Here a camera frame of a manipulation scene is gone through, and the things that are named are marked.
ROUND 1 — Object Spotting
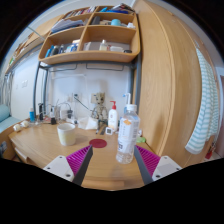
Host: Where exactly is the bed with light sheet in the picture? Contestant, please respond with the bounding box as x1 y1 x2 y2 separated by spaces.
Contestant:
0 104 23 134

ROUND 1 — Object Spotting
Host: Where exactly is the wooden loft bed rail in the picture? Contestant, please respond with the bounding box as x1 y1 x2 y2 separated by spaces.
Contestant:
4 16 63 74

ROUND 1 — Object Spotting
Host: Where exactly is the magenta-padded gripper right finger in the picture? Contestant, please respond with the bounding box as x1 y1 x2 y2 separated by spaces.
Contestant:
133 144 183 186

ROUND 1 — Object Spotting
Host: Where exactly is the white tissue pack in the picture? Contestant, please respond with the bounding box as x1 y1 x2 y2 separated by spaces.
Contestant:
77 115 99 131

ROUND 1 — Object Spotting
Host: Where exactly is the grey metal frame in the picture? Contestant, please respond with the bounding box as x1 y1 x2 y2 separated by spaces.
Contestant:
32 53 143 124

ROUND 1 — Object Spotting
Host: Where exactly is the wooden wardrobe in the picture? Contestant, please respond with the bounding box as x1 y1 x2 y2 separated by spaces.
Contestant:
131 0 221 168

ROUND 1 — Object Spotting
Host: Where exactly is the green striped white towel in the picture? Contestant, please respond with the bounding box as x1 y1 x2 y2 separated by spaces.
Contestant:
184 48 221 155

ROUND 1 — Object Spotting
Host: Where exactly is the black cylindrical gadget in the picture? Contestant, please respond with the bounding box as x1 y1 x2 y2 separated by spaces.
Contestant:
37 103 44 121

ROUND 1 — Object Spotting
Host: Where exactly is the small blue bottle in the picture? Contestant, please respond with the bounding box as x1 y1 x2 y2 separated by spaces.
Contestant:
28 107 36 123

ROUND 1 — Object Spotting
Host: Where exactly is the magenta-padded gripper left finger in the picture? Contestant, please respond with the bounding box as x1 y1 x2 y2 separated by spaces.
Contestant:
43 144 95 187

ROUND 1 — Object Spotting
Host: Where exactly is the white red-pump lotion bottle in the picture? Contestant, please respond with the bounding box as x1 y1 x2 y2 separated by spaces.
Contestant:
107 100 120 133

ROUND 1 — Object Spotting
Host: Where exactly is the flat round red coaster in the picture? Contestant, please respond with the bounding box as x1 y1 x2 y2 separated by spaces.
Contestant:
88 138 108 149

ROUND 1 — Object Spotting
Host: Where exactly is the white power strip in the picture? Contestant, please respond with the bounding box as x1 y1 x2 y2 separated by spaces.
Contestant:
64 116 78 124

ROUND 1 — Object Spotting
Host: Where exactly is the teal pillow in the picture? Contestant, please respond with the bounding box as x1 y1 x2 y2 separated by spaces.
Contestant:
0 104 11 123

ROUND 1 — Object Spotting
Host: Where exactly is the wooden shelf unit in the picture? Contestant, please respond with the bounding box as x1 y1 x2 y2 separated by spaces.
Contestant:
37 3 142 66

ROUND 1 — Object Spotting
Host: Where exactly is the brown tree figure toy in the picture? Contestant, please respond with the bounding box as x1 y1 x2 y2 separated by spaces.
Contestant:
91 92 108 129

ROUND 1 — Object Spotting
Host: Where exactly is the blue spray bottle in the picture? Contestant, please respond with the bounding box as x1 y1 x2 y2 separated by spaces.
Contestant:
121 92 134 118

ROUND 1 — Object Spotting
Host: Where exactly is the grey striped curtain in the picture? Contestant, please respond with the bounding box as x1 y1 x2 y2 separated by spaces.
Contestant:
0 71 14 108

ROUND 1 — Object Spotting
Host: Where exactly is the clear plastic water bottle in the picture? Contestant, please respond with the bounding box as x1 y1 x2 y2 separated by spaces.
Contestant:
115 104 141 165

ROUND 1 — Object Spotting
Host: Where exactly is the cream plastic cup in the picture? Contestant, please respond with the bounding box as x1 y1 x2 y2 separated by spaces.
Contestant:
56 122 77 147

